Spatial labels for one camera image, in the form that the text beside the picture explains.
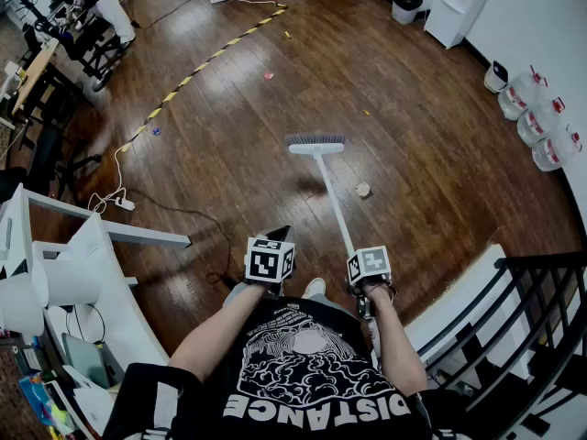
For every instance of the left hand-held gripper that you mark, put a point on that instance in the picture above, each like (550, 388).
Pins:
(268, 261)

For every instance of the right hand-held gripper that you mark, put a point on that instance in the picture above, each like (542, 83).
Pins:
(369, 261)

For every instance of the paper ball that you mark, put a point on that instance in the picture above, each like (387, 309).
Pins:
(363, 190)

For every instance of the white broom with grey bristles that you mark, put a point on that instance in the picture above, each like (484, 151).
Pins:
(316, 149)

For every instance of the small red wrapper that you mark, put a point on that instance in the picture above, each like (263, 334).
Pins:
(268, 75)

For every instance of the person's left forearm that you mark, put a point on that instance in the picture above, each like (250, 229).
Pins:
(215, 328)

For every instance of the person's right forearm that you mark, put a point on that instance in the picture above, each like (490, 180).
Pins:
(399, 351)

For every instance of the blue jeans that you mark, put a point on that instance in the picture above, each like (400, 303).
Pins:
(238, 293)

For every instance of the white sneaker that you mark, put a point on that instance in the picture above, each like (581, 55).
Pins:
(314, 288)

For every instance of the black printed t-shirt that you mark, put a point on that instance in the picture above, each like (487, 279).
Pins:
(312, 383)

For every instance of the black stair railing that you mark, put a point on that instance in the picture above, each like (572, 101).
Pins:
(527, 264)

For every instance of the white desk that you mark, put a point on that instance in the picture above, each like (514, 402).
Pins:
(114, 319)

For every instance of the long yellow black floor tape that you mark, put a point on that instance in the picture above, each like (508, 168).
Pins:
(185, 80)

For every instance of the white paper roll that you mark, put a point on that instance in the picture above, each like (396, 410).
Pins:
(20, 303)
(69, 282)

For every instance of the grey laptop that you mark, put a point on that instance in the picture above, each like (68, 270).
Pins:
(85, 360)

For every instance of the clear water jug red label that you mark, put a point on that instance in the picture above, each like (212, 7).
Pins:
(555, 151)
(539, 124)
(520, 94)

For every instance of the small white appliance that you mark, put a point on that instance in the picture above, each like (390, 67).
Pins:
(495, 78)

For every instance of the black office chair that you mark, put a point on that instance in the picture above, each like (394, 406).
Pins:
(46, 154)

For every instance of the white bin with black bag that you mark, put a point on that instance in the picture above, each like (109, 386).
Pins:
(406, 9)

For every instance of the white water dispenser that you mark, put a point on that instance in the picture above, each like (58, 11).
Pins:
(454, 12)

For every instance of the black folding chair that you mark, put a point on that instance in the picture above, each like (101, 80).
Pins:
(87, 53)

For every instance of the wooden desk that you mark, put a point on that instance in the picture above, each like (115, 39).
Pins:
(36, 69)

